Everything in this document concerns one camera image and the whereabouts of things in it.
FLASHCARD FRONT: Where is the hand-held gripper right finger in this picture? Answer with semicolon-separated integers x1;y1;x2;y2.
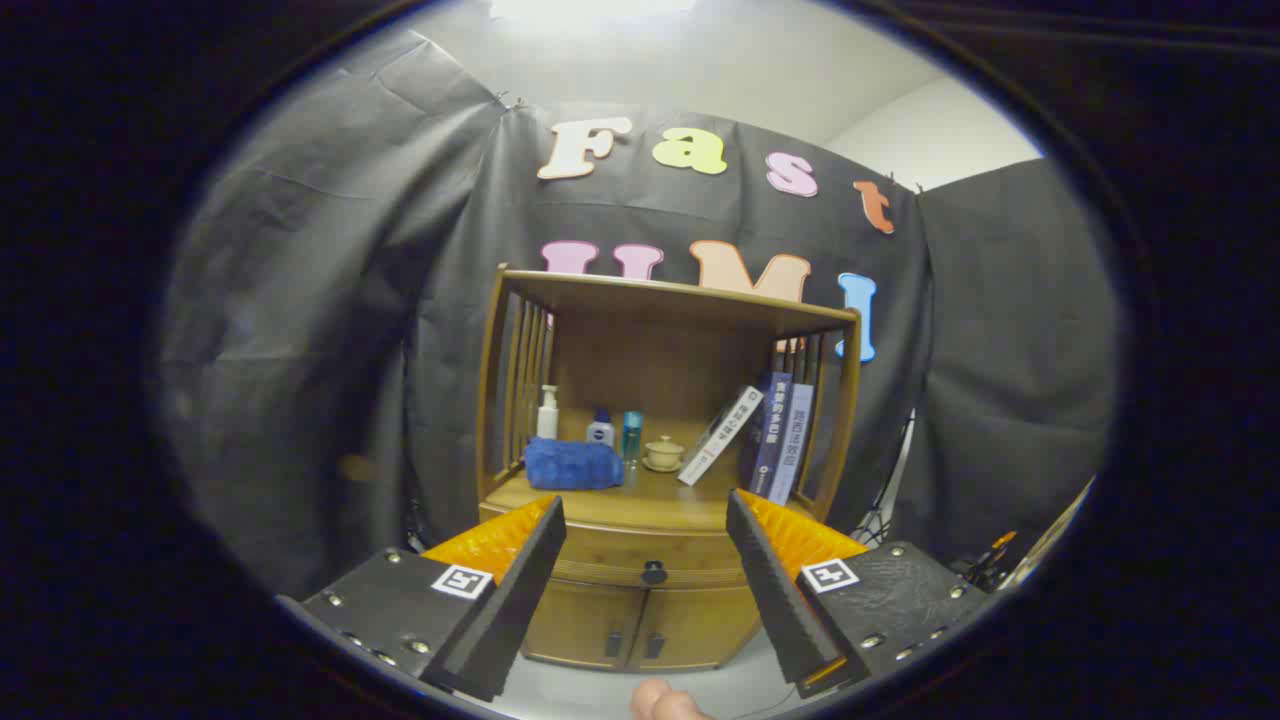
726;489;1001;699

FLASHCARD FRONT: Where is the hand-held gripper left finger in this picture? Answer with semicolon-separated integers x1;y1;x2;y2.
278;495;567;703

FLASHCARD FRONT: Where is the wooden drawer with black knob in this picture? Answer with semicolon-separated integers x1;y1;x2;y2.
480;505;773;591

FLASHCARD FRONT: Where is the wooden cabinet door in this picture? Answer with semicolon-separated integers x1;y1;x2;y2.
628;585;763;671
520;580;651;669

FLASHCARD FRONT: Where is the wooden countertop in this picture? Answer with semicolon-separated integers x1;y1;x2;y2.
483;462;831;533

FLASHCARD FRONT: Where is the wooden cabinet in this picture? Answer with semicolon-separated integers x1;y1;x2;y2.
475;265;863;673

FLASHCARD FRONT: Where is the metal tripod stand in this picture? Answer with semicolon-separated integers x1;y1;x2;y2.
858;410;917;548

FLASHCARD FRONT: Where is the blue folded towel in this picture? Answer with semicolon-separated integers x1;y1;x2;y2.
524;437;625;491

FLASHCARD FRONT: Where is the light blue book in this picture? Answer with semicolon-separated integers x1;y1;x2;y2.
768;383;815;506

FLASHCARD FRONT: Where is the dark blue book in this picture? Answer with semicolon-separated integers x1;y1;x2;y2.
740;372;794;501

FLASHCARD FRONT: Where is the white book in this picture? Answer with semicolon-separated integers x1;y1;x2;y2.
678;386;764;487

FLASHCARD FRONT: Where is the black clamp with orange tip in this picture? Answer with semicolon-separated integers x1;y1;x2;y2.
958;530;1021;593

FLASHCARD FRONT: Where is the light wooden board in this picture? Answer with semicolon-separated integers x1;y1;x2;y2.
1000;478;1097;591

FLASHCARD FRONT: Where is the black backdrop cloth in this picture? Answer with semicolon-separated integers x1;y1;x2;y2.
160;30;1121;601

